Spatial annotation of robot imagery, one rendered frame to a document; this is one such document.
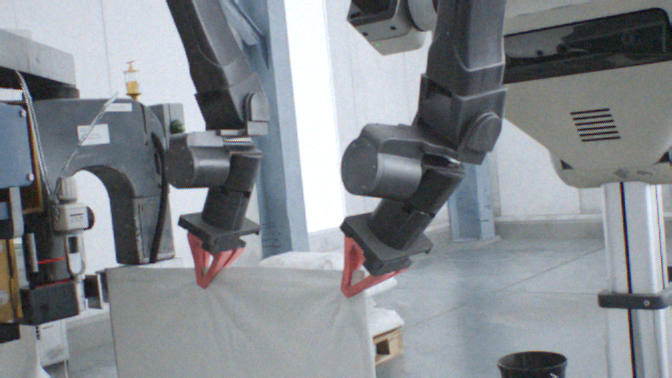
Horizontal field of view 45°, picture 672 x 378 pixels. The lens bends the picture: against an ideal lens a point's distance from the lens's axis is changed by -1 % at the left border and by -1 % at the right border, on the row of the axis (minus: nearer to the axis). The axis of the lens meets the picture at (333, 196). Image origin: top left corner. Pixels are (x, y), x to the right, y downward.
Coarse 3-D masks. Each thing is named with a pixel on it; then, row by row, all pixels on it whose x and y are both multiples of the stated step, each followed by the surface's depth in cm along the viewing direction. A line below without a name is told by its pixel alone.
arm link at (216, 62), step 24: (168, 0) 99; (192, 0) 97; (216, 0) 100; (192, 24) 98; (216, 24) 100; (192, 48) 100; (216, 48) 100; (240, 48) 102; (192, 72) 102; (216, 72) 100; (240, 72) 102; (216, 96) 104; (240, 96) 101; (216, 120) 104; (240, 120) 101
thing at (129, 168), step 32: (64, 128) 122; (128, 128) 131; (160, 128) 136; (64, 160) 121; (96, 160) 126; (128, 160) 130; (128, 192) 132; (128, 224) 133; (128, 256) 134; (160, 256) 135
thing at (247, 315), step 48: (144, 288) 117; (192, 288) 111; (240, 288) 106; (288, 288) 99; (336, 288) 93; (144, 336) 119; (192, 336) 112; (240, 336) 107; (288, 336) 100; (336, 336) 94
